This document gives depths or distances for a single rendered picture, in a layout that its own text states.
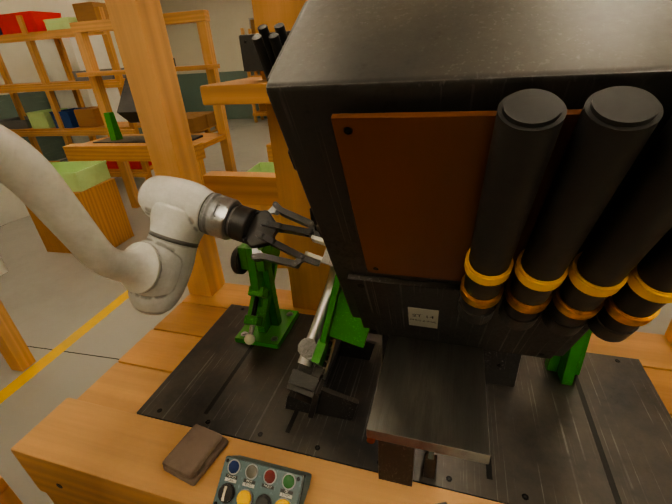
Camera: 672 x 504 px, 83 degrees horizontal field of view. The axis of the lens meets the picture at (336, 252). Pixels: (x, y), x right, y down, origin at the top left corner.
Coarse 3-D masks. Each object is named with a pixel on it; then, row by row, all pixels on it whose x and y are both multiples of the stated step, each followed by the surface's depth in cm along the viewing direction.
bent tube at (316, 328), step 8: (328, 256) 74; (328, 264) 74; (328, 280) 85; (328, 288) 85; (328, 296) 85; (320, 304) 85; (320, 312) 84; (320, 320) 83; (312, 328) 83; (320, 328) 83; (312, 336) 82; (320, 336) 83; (304, 360) 81
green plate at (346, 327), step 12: (336, 276) 63; (336, 288) 64; (336, 300) 66; (336, 312) 68; (348, 312) 67; (324, 324) 68; (336, 324) 69; (348, 324) 69; (360, 324) 68; (324, 336) 70; (336, 336) 71; (348, 336) 70; (360, 336) 69
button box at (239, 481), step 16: (224, 464) 68; (240, 464) 67; (256, 464) 66; (272, 464) 70; (224, 480) 66; (240, 480) 66; (256, 480) 65; (304, 480) 65; (256, 496) 64; (272, 496) 64; (288, 496) 63; (304, 496) 66
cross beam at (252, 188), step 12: (204, 180) 117; (216, 180) 116; (228, 180) 114; (240, 180) 113; (252, 180) 112; (264, 180) 111; (216, 192) 118; (228, 192) 117; (240, 192) 115; (252, 192) 114; (264, 192) 113; (276, 192) 112; (252, 204) 116; (264, 204) 115
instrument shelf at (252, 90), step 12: (216, 84) 81; (228, 84) 79; (240, 84) 78; (252, 84) 78; (264, 84) 77; (204, 96) 82; (216, 96) 81; (228, 96) 80; (240, 96) 79; (252, 96) 79; (264, 96) 78
